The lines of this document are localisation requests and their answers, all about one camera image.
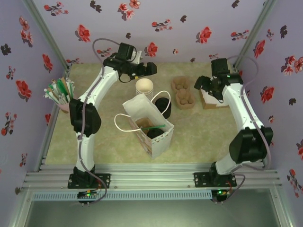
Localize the stack of black cup lids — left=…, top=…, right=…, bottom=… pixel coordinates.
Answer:
left=155, top=97, right=171, bottom=120

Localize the black cup lid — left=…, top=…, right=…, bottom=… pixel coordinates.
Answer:
left=146, top=129, right=164, bottom=140

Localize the green straw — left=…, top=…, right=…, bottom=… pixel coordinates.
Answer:
left=59, top=79, right=71, bottom=103
left=48, top=82, right=64, bottom=103
left=141, top=123, right=167, bottom=131

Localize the arm lilac cable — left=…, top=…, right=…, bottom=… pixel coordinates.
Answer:
left=77, top=38, right=122, bottom=205
left=213, top=55, right=272, bottom=204

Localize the grey metal panel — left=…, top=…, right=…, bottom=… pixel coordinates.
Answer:
left=11, top=200, right=294, bottom=227

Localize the thin black cable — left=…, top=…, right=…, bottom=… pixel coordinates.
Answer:
left=118, top=70, right=134, bottom=83

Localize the right aluminium corner post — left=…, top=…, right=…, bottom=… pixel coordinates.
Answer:
left=233, top=0, right=278, bottom=71

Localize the brown cardboard napkin tray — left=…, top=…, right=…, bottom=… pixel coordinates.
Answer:
left=198, top=88, right=232, bottom=110

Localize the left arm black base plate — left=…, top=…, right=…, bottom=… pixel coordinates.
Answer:
left=68, top=173, right=111, bottom=189

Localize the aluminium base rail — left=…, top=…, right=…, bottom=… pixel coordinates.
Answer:
left=23, top=163, right=284, bottom=190

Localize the white printed paper bag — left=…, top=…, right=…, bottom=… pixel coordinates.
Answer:
left=114, top=90, right=175, bottom=160

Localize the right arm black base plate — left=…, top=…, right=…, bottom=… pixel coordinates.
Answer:
left=193, top=172, right=237, bottom=189

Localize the white paper napkin stack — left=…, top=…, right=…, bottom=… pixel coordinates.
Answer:
left=200, top=89, right=228, bottom=106

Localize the left arm lilac cable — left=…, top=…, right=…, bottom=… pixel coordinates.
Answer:
left=77, top=38, right=122, bottom=205

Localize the white paper-wrapped straw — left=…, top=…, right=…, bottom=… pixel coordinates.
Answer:
left=43, top=87, right=62, bottom=104
left=43, top=94, right=64, bottom=105
left=67, top=77, right=76, bottom=97

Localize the aluminium corner post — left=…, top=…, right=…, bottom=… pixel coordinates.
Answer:
left=233, top=0, right=278, bottom=71
left=22, top=0, right=71, bottom=71

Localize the stack of paper cups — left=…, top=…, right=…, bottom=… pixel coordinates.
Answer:
left=135, top=79, right=154, bottom=100

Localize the white slotted cable duct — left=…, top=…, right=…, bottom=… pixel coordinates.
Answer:
left=32, top=191, right=213, bottom=201

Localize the right arm lilac cable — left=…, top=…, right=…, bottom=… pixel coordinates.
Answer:
left=213, top=55, right=272, bottom=204

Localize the left aluminium corner post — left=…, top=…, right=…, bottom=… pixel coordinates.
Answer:
left=22, top=0, right=71, bottom=71

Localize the brown wooden stirrer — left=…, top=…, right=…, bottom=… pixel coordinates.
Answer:
left=61, top=77, right=73, bottom=100
left=52, top=79, right=67, bottom=101

